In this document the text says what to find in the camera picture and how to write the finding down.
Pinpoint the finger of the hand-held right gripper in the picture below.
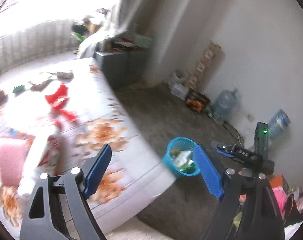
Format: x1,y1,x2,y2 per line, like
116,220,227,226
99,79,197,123
216,149,236,159
210,140,238,152

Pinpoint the grey cabinet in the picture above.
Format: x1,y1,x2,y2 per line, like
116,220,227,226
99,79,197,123
94,49,152,88

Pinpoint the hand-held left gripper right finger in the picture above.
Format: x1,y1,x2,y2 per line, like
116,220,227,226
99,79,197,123
193,144,286,240

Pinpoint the floral printed sheet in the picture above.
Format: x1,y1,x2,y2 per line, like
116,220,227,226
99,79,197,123
0,57,177,233

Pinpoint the white cloth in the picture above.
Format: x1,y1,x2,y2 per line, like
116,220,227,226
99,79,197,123
18,125,62,196

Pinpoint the pink plastic bag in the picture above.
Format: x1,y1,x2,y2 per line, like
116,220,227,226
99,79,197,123
273,186,296,221

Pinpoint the crumpled white tissue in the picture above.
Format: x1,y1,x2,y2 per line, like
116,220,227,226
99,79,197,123
173,150,195,172

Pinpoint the floor cable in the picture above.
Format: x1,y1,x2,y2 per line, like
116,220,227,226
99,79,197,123
223,122,244,143

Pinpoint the blue mesh trash basket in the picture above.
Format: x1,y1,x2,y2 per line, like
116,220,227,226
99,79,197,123
163,137,200,178

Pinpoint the small cardboard box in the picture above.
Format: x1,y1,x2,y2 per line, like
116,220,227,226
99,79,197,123
56,71,75,81

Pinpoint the white carton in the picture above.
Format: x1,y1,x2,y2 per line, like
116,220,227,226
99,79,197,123
170,71,189,100

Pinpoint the brown wrapper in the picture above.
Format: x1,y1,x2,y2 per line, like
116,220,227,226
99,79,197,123
29,80,53,92

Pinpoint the large clear water bottle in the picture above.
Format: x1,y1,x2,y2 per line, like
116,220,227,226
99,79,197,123
210,89,240,123
268,109,291,141

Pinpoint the red garment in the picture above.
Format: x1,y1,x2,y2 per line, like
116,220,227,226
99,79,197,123
45,84,70,110

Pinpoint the orange and black box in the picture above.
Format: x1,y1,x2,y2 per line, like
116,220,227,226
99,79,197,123
186,89,211,113

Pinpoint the pink towel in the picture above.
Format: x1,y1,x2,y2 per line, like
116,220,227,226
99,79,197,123
0,136,29,187

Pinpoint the tall brown cardboard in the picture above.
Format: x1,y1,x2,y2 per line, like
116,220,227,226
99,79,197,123
189,40,222,90

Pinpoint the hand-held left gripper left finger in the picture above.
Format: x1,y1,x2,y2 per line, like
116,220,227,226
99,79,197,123
19,144,112,240

